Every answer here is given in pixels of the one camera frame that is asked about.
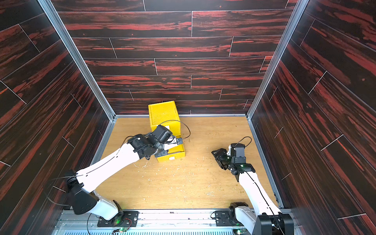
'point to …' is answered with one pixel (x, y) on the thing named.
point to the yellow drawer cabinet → (165, 114)
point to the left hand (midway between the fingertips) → (165, 142)
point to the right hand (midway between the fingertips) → (216, 153)
